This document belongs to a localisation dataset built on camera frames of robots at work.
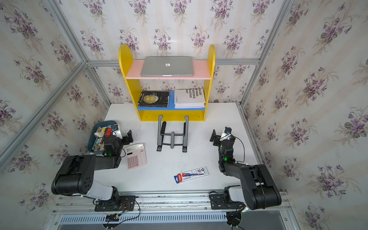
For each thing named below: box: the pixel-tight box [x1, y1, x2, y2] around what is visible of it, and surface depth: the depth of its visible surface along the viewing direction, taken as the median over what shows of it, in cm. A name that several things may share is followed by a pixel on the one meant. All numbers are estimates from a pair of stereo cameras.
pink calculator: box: [125, 143, 148, 171], surface depth 90 cm
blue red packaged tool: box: [173, 166, 210, 184], surface depth 84 cm
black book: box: [138, 91, 170, 108], surface depth 103 cm
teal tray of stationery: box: [87, 120, 117, 155], surface depth 97 cm
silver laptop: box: [140, 56, 194, 77], surface depth 87 cm
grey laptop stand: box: [156, 115, 189, 153], surface depth 95 cm
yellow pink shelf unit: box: [118, 44, 216, 121], surface depth 86 cm
